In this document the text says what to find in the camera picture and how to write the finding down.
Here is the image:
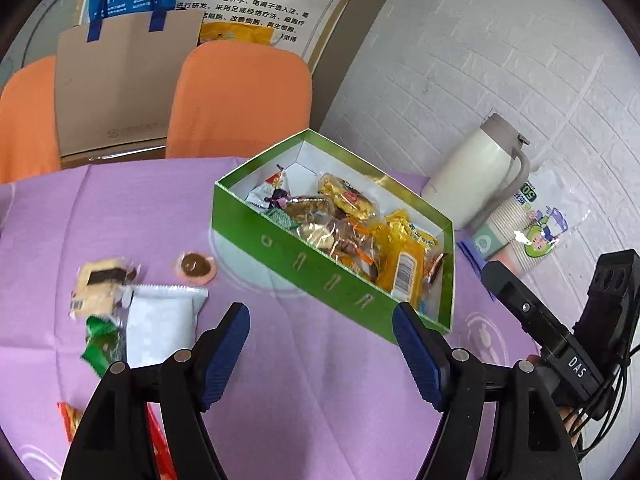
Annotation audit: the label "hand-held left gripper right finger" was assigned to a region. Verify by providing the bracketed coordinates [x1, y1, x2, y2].
[392, 302, 576, 480]

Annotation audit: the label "cream packet black stripe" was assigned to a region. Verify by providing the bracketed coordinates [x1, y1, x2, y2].
[69, 257, 143, 320]

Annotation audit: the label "large yellow packet white label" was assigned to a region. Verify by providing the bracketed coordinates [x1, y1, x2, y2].
[377, 240, 426, 306]

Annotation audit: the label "green patterned snack packet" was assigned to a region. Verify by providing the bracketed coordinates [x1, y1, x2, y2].
[262, 207, 293, 228]

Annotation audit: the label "red white blue snack packet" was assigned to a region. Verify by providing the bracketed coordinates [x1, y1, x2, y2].
[262, 164, 291, 196]

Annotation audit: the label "small white green packet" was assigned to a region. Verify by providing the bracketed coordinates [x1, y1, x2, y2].
[245, 182, 273, 208]

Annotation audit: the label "orange chair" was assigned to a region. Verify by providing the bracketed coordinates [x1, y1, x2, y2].
[0, 56, 63, 185]
[165, 41, 313, 160]

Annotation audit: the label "green cardboard box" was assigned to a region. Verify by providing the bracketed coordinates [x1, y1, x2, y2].
[212, 129, 456, 333]

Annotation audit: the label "round brown snack packet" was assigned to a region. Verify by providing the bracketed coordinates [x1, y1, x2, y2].
[174, 251, 217, 287]

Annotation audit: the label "framed text board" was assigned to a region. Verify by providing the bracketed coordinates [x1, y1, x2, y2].
[167, 0, 358, 68]

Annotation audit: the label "golden packet dark label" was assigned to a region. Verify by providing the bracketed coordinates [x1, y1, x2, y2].
[317, 172, 378, 221]

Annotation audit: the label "person's right hand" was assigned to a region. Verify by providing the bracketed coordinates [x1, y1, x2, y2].
[560, 406, 583, 453]

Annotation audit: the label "white thermos jug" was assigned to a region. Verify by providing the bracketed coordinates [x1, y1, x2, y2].
[425, 112, 532, 231]

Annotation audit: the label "black cable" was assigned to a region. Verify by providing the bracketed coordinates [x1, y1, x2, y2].
[575, 340, 633, 461]

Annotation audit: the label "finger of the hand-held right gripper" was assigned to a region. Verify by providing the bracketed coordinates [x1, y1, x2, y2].
[480, 260, 571, 361]

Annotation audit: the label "purple tablecloth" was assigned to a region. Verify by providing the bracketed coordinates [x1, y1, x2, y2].
[0, 156, 571, 480]

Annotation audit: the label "red yellow snack packet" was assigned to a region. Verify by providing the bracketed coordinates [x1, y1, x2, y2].
[56, 401, 86, 446]

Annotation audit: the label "olive brown snack packet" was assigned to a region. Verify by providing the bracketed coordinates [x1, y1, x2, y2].
[285, 195, 336, 223]

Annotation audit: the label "brown paper bag blue handles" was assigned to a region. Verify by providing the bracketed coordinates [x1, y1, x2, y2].
[55, 0, 206, 158]

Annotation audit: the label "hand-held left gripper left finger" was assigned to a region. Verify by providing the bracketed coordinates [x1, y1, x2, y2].
[60, 302, 251, 480]

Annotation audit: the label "pack of paper cups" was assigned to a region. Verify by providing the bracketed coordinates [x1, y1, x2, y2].
[470, 170, 598, 276]

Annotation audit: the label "purple snack packet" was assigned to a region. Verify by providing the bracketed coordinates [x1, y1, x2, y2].
[265, 189, 296, 211]

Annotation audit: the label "dark round snack packet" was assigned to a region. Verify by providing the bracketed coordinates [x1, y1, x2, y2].
[422, 250, 448, 291]

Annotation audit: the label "clear packet brown pastry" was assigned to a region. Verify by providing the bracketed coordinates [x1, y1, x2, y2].
[297, 217, 346, 253]
[330, 220, 386, 281]

